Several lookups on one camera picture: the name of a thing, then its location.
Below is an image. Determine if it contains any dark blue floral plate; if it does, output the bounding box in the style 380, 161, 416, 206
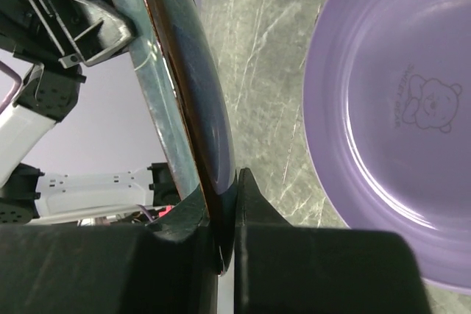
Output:
112, 0, 237, 274

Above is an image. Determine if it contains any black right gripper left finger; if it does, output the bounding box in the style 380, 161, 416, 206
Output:
1, 193, 217, 313

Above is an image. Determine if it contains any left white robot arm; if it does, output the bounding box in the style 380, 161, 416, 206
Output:
1, 55, 178, 225

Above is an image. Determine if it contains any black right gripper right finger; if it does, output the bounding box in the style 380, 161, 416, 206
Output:
234, 168, 427, 313

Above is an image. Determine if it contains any lilac plastic bear plate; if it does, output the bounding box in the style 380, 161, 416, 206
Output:
302, 0, 470, 293

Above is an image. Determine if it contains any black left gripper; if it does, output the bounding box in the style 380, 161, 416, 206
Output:
1, 0, 132, 69

